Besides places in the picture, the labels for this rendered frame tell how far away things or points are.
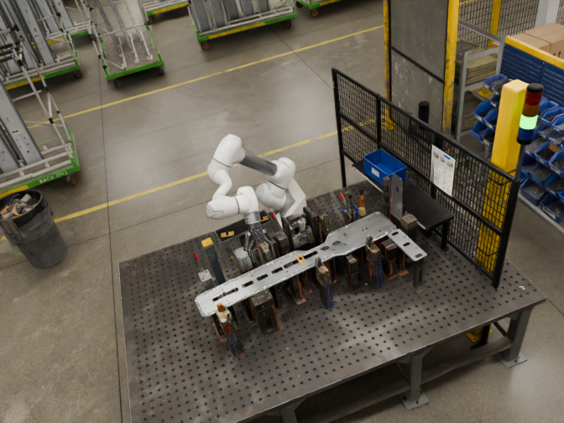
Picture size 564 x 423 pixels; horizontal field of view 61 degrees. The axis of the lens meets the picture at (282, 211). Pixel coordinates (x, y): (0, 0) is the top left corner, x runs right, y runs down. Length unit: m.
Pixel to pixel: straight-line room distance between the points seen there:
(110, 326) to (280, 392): 2.11
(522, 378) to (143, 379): 2.52
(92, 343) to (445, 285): 2.92
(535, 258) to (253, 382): 2.69
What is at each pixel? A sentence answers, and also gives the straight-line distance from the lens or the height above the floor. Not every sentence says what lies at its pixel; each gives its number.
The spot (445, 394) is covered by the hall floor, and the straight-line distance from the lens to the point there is 3.66.
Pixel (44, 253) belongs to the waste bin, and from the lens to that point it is 5.35.
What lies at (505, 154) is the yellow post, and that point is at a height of 1.63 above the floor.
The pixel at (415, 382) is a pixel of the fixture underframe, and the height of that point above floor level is 0.25.
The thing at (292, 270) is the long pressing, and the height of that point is 1.00.
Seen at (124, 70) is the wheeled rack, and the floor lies 0.29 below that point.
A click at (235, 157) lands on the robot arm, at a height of 1.52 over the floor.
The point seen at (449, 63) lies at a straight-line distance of 4.60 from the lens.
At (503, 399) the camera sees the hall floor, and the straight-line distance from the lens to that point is 3.71.
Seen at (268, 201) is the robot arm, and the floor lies 0.98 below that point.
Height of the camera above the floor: 3.19
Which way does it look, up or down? 40 degrees down
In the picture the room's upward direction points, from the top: 12 degrees counter-clockwise
